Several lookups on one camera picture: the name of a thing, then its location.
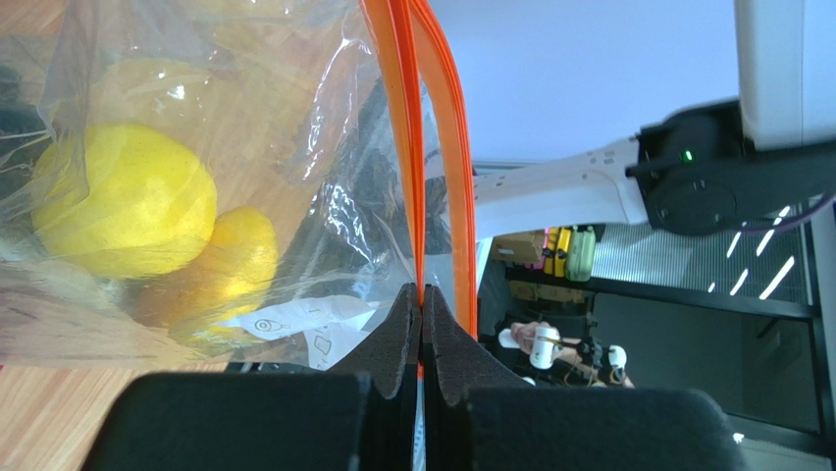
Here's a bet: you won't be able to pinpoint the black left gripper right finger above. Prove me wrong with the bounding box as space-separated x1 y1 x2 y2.
422 286 747 470

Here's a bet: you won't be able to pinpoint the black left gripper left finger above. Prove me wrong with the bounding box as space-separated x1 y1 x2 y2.
82 284 420 470

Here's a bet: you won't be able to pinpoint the grey toy fish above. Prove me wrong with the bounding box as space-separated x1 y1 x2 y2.
272 81 414 300

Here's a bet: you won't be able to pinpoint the orange yellow mango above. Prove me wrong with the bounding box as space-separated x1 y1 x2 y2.
133 206 281 347

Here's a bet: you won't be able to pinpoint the clear zip bag orange zipper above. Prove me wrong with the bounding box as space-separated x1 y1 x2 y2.
1 1 477 368

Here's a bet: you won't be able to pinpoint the yellow pear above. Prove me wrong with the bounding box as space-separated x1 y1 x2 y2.
31 124 217 279

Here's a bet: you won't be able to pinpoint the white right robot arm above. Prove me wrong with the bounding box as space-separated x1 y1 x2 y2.
432 1 835 239

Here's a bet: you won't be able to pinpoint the colourful boxes on shelf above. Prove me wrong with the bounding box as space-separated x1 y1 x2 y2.
490 226 600 283

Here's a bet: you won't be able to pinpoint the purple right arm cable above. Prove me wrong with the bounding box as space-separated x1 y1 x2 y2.
738 192 836 234

